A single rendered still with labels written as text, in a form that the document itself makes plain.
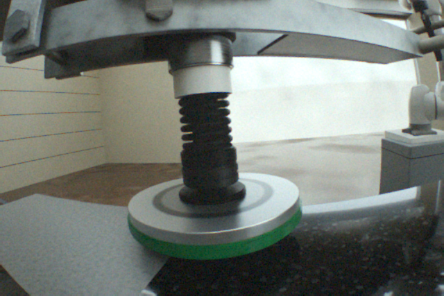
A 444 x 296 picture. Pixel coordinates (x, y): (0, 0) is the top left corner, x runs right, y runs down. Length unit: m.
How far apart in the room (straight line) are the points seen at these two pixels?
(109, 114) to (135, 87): 1.15
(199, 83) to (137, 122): 6.01
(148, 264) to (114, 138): 6.55
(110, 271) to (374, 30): 0.47
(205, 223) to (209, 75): 0.15
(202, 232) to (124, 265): 0.11
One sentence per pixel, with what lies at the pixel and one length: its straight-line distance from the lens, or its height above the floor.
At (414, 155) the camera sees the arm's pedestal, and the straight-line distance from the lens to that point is 1.24.
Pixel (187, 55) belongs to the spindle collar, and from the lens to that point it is 0.26.
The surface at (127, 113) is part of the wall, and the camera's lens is 6.43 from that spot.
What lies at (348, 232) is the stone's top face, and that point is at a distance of 0.31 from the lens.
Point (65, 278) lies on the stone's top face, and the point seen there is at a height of 0.85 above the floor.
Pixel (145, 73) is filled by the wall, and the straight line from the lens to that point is 6.20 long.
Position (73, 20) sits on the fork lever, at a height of 1.11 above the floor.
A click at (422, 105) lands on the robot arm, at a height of 0.99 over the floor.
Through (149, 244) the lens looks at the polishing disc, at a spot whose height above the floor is 0.89.
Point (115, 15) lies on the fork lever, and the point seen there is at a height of 1.11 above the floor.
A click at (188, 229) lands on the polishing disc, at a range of 0.21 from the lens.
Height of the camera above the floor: 1.00
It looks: 3 degrees down
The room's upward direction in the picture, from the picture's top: 5 degrees counter-clockwise
